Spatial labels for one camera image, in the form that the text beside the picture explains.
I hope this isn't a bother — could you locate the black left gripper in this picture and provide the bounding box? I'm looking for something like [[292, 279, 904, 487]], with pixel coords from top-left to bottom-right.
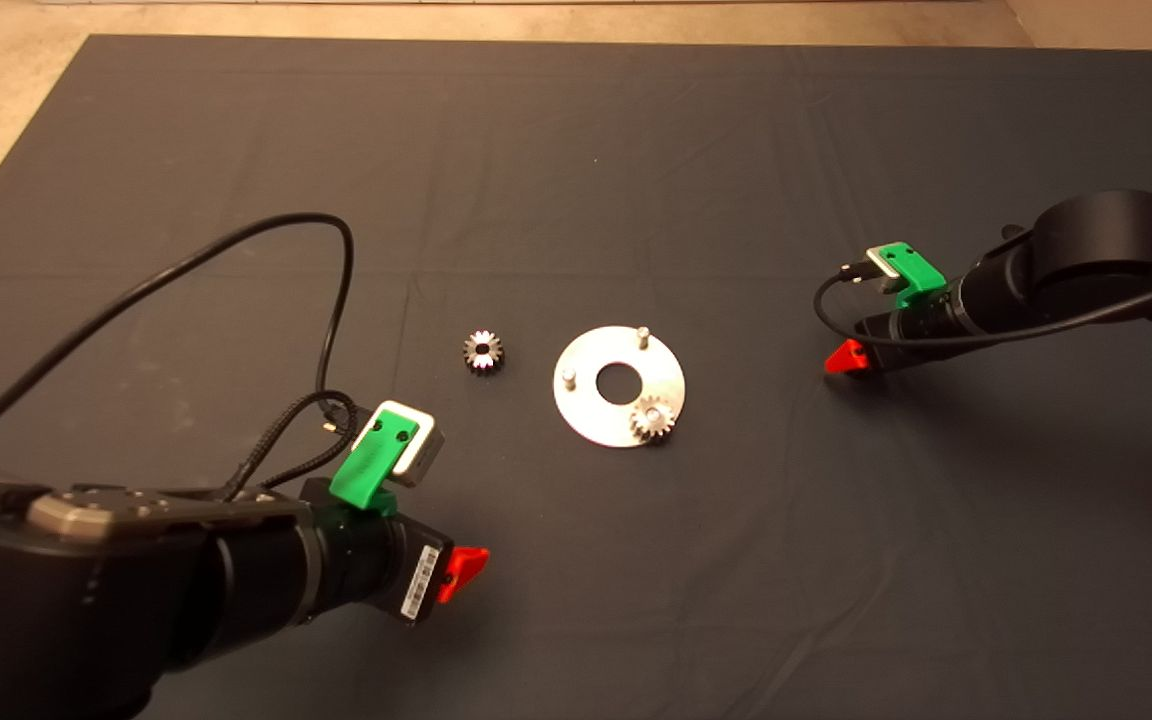
[[301, 478, 490, 627]]

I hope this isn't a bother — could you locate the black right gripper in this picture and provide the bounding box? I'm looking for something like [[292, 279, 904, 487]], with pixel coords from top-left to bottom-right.
[[824, 290, 967, 376]]

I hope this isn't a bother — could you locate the dark steel planetary gear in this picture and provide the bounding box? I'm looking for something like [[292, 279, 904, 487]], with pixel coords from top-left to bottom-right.
[[629, 395, 677, 443]]

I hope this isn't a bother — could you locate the round metal carrier plate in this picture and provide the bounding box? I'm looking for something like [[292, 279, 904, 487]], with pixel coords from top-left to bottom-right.
[[553, 325, 687, 449]]

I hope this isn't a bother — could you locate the shiny steel planetary gear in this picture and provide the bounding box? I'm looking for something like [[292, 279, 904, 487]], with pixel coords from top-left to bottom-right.
[[463, 330, 505, 377]]

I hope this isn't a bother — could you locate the dark grey table cloth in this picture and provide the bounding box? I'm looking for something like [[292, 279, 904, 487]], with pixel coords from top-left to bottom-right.
[[0, 35, 1152, 720]]

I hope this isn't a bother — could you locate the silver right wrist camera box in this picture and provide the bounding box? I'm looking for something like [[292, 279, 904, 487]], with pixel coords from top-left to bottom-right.
[[866, 247, 905, 293]]

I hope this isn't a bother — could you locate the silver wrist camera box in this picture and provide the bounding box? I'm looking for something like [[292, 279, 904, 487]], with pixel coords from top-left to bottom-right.
[[866, 247, 905, 293], [353, 400, 445, 489]]

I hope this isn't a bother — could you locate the green right camera mount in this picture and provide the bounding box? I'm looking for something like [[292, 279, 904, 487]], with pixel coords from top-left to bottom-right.
[[879, 242, 947, 309]]

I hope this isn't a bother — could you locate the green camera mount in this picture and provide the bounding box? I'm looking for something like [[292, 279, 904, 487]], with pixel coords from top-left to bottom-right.
[[329, 415, 415, 516], [879, 242, 947, 309]]

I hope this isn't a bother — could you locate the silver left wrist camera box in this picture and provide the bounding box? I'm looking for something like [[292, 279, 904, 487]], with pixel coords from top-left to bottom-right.
[[353, 400, 445, 489]]

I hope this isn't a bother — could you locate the green left camera mount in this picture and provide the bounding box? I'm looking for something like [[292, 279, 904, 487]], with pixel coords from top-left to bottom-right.
[[329, 415, 415, 516]]

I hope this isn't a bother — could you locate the black braided cable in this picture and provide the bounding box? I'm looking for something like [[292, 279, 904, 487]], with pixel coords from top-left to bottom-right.
[[221, 390, 372, 501]]

